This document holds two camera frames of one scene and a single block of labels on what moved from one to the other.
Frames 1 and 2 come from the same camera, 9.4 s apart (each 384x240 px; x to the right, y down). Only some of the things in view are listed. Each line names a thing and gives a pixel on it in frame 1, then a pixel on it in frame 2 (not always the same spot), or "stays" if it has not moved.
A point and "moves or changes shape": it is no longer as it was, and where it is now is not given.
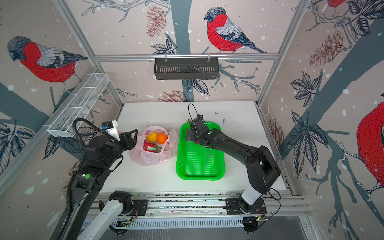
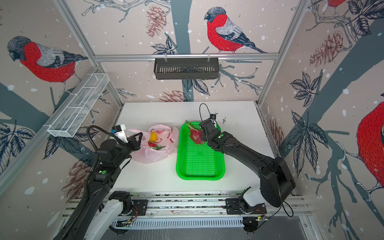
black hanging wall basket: x=186 y=68 stays
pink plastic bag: x=138 y=155 stays
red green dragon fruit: x=151 y=146 moves or changes shape
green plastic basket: x=195 y=161 stays
